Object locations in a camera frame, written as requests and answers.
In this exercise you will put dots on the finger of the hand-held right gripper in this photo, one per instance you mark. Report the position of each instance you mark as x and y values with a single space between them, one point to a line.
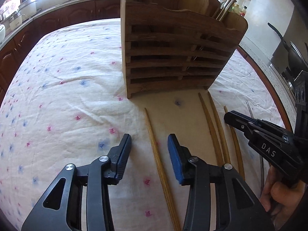
238 120

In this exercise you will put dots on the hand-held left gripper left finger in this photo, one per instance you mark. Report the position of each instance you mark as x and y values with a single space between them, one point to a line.
123 154

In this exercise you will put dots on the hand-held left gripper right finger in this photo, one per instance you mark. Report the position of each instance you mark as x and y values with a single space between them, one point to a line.
175 161

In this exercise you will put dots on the plain wooden chopstick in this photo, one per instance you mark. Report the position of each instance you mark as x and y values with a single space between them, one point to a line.
158 163

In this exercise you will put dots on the carved wooden chopstick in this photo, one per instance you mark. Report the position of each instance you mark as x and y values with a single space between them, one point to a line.
210 126
237 149
218 126

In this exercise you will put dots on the wooden utensil holder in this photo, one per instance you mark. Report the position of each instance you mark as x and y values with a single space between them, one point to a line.
168 41

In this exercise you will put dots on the thin metal chopstick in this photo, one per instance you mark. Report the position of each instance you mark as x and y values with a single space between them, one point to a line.
232 1

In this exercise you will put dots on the person's right hand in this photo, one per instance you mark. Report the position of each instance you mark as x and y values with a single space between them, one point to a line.
279 193

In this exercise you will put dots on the gas stove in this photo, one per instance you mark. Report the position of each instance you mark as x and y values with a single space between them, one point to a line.
286 77

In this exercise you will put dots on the white floral tablecloth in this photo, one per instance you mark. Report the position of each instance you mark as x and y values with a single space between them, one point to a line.
72 89

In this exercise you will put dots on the black wok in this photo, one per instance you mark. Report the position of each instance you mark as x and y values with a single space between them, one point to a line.
292 53

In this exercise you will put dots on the cooking oil bottle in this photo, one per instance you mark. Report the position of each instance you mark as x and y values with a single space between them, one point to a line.
243 10

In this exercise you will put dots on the white and red rice cooker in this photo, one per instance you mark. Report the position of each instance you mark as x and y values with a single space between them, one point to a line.
2 33

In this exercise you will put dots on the small white kitchen appliance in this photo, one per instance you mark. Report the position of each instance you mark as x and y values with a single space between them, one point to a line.
15 20

